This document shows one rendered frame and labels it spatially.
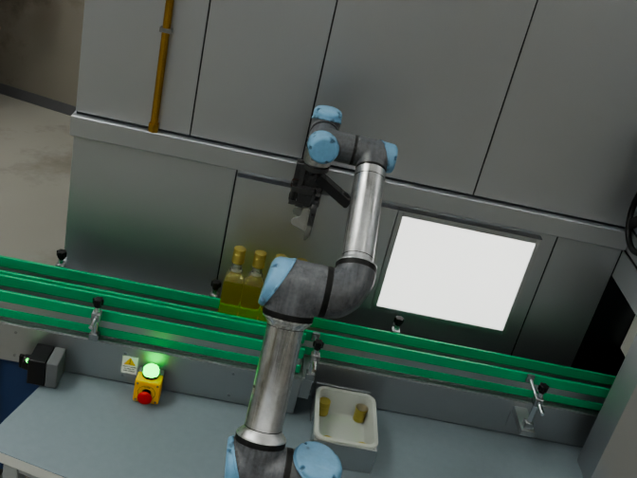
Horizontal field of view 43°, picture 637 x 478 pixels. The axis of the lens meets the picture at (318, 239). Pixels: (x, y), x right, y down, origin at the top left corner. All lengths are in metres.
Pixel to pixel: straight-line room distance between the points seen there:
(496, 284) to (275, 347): 0.90
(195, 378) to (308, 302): 0.64
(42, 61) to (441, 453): 4.58
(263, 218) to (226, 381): 0.47
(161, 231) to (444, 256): 0.84
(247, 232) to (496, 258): 0.73
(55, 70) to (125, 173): 3.85
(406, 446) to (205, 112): 1.09
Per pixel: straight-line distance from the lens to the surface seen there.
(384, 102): 2.25
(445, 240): 2.39
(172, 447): 2.20
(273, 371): 1.81
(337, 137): 1.99
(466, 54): 2.23
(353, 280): 1.79
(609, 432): 2.45
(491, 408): 2.51
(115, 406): 2.30
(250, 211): 2.34
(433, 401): 2.47
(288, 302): 1.77
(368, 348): 2.37
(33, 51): 6.27
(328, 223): 2.35
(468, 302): 2.51
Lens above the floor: 2.24
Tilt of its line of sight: 27 degrees down
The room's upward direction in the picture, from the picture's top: 14 degrees clockwise
